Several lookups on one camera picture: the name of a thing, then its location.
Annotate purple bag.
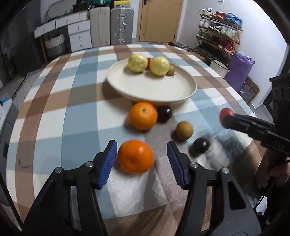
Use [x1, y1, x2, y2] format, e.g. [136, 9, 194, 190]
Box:
[224, 51, 255, 92]

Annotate person's right hand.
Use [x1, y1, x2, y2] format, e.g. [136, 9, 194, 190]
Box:
[255, 149, 289, 189]

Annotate brown doormat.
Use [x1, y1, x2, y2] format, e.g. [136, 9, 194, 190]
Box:
[238, 76, 260, 104]

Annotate oval mirror frame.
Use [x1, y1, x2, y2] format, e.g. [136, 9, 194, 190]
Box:
[46, 0, 77, 21]

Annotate cream round plate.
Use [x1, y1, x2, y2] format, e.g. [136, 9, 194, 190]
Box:
[107, 59, 198, 105]

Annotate brown longan front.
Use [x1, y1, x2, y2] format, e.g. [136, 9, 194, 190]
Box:
[167, 65, 175, 76]

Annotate dark cherry plum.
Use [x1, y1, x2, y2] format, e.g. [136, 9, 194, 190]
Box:
[157, 106, 173, 123]

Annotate wooden door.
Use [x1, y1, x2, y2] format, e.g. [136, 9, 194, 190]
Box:
[137, 0, 183, 43]

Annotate wooden shoe rack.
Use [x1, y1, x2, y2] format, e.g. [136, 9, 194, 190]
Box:
[196, 7, 243, 58]

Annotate red tomato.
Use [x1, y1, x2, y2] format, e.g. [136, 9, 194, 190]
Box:
[219, 108, 235, 124]
[146, 58, 152, 70]

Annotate woven laundry basket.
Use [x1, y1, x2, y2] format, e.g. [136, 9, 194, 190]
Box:
[45, 34, 65, 57]

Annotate stacked shoe boxes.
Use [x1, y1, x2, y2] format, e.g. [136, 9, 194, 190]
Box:
[113, 0, 131, 7]

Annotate orange tangerine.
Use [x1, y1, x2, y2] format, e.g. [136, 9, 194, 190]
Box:
[128, 102, 158, 131]
[117, 139, 154, 174]

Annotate yellow-green guava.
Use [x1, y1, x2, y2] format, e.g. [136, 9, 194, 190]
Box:
[149, 56, 170, 76]
[127, 54, 148, 73]

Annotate white waste bin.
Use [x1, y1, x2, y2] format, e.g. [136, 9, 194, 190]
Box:
[210, 59, 230, 78]

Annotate silver aluminium suitcase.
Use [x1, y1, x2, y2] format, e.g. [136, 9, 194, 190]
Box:
[110, 7, 134, 45]

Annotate white drawer desk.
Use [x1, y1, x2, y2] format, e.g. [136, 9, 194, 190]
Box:
[34, 11, 92, 52]

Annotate teal suitcase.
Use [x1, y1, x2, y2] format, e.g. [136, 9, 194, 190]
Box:
[88, 0, 113, 8]

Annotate brown longan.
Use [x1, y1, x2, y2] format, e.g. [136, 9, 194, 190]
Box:
[176, 121, 194, 141]
[167, 65, 175, 76]

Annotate red tomato front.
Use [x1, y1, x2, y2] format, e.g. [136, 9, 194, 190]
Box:
[146, 58, 152, 70]

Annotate plaid checkered tablecloth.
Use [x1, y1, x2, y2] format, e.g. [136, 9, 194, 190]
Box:
[6, 44, 264, 235]

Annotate beige suitcase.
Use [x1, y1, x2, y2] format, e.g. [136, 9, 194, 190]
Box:
[89, 6, 111, 48]

